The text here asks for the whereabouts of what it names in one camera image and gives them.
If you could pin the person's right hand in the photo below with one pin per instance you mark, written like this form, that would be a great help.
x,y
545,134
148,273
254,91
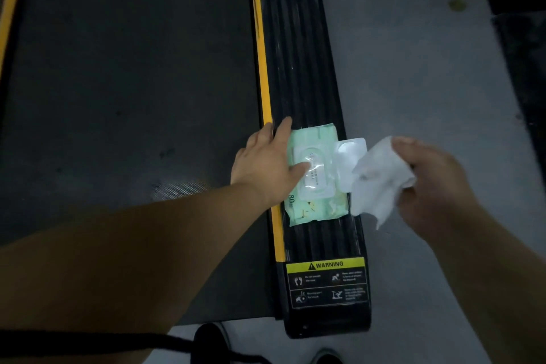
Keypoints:
x,y
439,189

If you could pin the person's left hand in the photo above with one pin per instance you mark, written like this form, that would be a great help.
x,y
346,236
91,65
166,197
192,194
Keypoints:
x,y
264,167

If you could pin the white wet wipe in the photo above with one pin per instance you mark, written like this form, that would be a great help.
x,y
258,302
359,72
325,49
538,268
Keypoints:
x,y
379,180

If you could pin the green wet wipes pack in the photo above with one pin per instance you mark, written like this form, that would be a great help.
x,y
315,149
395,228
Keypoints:
x,y
311,210

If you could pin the black treadmill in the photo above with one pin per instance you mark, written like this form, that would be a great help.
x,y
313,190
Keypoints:
x,y
128,78

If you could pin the person's left forearm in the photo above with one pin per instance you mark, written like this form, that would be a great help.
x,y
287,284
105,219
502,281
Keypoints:
x,y
128,257

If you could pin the person's right forearm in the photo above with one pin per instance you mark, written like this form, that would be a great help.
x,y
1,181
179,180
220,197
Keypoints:
x,y
490,274

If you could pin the person's black left shoe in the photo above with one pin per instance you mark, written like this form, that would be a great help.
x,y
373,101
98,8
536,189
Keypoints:
x,y
209,342

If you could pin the person's black shoe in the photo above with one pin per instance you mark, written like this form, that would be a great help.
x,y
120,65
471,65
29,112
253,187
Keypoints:
x,y
326,357
209,342

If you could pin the person's black right shoe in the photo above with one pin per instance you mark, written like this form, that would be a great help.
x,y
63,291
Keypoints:
x,y
326,357

